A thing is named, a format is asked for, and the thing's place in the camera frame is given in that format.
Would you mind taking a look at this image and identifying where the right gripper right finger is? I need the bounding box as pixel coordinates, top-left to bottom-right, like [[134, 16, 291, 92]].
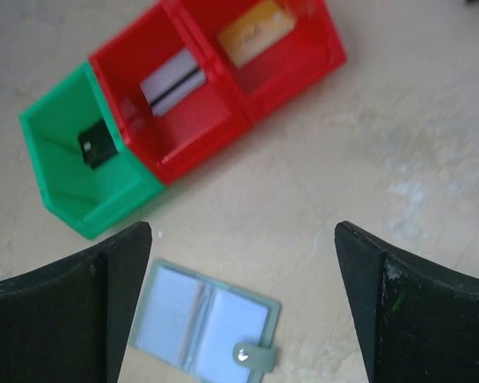
[[335, 221, 479, 382]]

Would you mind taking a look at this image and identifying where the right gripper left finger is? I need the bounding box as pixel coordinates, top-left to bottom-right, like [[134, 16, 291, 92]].
[[0, 222, 152, 382]]

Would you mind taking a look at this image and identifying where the green card holder wallet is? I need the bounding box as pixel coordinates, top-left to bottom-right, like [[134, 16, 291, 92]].
[[129, 259, 281, 382]]

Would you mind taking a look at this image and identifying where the black card in green bin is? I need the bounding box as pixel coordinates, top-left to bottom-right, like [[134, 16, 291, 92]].
[[78, 119, 117, 170]]

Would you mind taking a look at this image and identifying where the white striped card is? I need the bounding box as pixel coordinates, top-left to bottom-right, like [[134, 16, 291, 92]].
[[141, 48, 207, 116]]

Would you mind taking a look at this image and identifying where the orange credit card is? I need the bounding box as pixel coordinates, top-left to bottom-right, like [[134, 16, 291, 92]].
[[217, 1, 296, 68]]

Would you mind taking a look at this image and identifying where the green plastic bin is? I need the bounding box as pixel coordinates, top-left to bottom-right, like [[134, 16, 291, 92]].
[[19, 61, 164, 239]]

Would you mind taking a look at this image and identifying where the middle red plastic bin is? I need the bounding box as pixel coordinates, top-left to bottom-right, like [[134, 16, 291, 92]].
[[89, 1, 249, 185]]

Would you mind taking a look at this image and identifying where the red plastic bin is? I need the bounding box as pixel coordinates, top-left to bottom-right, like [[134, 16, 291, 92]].
[[161, 1, 346, 122], [89, 1, 249, 185]]

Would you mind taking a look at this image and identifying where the right red plastic bin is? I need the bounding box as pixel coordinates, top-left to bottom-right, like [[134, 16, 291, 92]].
[[161, 1, 346, 122]]

